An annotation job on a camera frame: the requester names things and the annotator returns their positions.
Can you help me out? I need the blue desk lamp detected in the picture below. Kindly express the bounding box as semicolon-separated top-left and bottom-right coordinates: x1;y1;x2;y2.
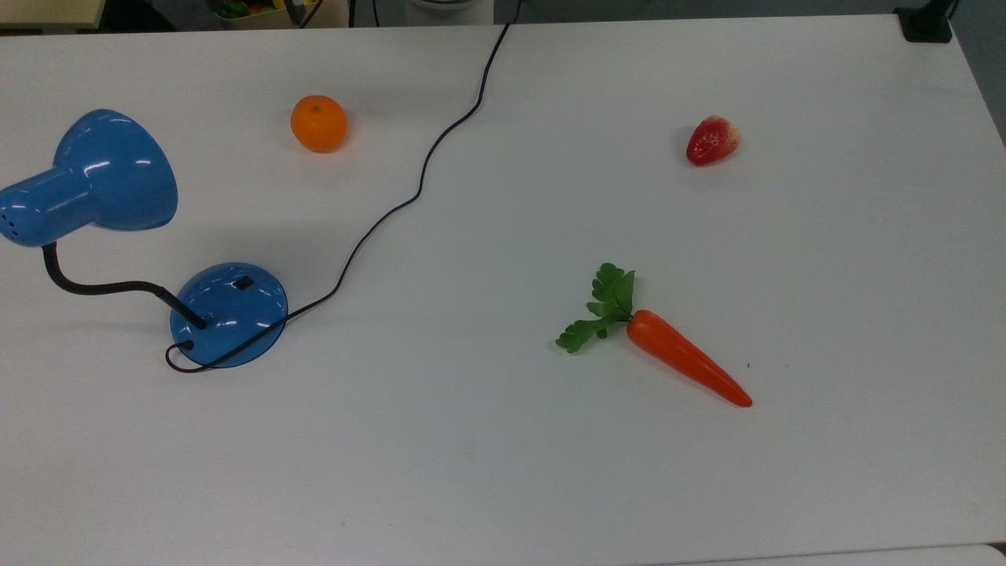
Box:
0;108;289;369

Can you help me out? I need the toy carrot with green leaves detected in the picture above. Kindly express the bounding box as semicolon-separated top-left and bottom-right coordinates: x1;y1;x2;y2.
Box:
555;263;754;409

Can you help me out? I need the orange fruit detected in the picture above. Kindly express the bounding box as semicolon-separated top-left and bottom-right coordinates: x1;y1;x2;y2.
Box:
290;95;349;154

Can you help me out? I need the red toy strawberry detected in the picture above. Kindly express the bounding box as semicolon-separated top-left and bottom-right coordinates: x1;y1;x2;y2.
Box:
685;115;742;167

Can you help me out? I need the cardboard box with toys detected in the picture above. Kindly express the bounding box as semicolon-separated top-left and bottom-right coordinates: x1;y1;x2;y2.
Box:
207;0;351;31

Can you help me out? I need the light wooden furniture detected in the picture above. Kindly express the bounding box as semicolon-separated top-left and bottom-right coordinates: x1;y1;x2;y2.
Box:
0;0;108;31

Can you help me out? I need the black lamp power cable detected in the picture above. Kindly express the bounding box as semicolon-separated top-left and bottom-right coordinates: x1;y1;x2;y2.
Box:
164;0;523;374

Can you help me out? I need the black table clamp mount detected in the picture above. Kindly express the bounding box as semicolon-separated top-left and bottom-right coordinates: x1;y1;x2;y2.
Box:
894;0;960;44

